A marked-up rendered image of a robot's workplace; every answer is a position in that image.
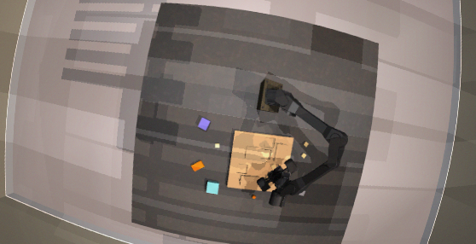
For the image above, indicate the purple block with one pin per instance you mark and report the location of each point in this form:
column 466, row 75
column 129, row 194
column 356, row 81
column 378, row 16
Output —
column 204, row 124

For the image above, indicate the light blue flat block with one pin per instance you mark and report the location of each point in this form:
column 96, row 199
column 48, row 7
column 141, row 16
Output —
column 212, row 187

